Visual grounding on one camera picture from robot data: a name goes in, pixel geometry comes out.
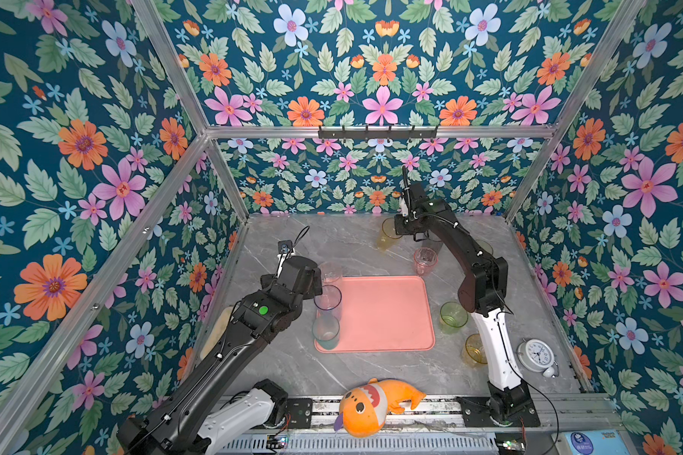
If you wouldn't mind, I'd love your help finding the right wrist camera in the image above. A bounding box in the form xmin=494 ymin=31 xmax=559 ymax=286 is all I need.
xmin=400 ymin=182 xmax=428 ymax=218

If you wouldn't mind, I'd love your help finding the pink plastic tray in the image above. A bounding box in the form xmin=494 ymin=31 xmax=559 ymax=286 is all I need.
xmin=314 ymin=276 xmax=436 ymax=354

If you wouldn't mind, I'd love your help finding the yellow tall cup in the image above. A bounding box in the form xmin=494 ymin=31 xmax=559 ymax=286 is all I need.
xmin=377 ymin=217 xmax=402 ymax=251

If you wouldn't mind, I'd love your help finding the white round object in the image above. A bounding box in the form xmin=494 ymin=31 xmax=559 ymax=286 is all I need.
xmin=516 ymin=339 xmax=559 ymax=378

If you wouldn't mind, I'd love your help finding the teal frosted cup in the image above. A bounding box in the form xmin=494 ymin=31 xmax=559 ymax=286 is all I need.
xmin=312 ymin=315 xmax=341 ymax=351

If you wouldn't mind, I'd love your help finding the grey smoky cup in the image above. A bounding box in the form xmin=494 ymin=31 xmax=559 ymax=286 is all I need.
xmin=422 ymin=235 xmax=444 ymax=255

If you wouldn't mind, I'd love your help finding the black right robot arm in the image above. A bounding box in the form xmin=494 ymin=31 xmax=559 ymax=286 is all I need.
xmin=395 ymin=198 xmax=530 ymax=413

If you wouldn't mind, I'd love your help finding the white vented cable duct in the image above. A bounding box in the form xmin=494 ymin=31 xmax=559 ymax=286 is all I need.
xmin=219 ymin=433 xmax=499 ymax=454

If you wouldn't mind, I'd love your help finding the orange plush toy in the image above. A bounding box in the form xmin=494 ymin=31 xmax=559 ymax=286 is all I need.
xmin=333 ymin=378 xmax=427 ymax=438

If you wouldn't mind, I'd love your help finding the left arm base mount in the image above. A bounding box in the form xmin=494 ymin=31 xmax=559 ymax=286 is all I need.
xmin=253 ymin=379 xmax=314 ymax=430

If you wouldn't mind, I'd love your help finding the short green cup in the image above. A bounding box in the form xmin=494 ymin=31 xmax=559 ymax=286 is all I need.
xmin=439 ymin=301 xmax=470 ymax=335

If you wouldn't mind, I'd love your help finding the pink short cup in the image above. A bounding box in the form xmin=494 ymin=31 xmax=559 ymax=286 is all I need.
xmin=413 ymin=248 xmax=438 ymax=277

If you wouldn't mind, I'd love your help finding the clear transparent cup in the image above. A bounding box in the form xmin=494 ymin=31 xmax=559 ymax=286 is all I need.
xmin=320 ymin=262 xmax=343 ymax=286

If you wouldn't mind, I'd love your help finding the black hook rail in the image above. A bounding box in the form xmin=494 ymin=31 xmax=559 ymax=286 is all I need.
xmin=317 ymin=125 xmax=438 ymax=141

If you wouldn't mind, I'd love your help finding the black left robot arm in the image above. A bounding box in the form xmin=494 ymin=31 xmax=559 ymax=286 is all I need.
xmin=118 ymin=255 xmax=322 ymax=454

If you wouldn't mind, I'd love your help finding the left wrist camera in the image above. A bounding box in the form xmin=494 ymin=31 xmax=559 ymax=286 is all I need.
xmin=276 ymin=240 xmax=295 ymax=274

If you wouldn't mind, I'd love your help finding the beige sponge brush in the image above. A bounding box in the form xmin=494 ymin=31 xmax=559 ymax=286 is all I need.
xmin=200 ymin=307 xmax=233 ymax=360

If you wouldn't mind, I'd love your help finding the short yellow cup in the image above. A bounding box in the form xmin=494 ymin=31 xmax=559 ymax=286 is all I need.
xmin=461 ymin=334 xmax=488 ymax=368

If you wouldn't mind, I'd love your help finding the blue white box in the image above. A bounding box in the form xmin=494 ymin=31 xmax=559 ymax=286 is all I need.
xmin=555 ymin=430 xmax=630 ymax=455

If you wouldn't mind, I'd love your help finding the tall light green cup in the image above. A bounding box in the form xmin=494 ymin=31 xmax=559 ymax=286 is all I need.
xmin=477 ymin=240 xmax=493 ymax=254

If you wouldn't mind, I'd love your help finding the blue transparent cup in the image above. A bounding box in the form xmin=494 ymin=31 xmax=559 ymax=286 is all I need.
xmin=314 ymin=284 xmax=343 ymax=320

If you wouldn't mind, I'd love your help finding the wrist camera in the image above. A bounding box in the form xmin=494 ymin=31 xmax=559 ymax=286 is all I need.
xmin=276 ymin=240 xmax=295 ymax=274
xmin=400 ymin=182 xmax=428 ymax=218

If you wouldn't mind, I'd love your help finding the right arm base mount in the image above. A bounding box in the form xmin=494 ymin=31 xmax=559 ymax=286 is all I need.
xmin=455 ymin=381 xmax=541 ymax=428

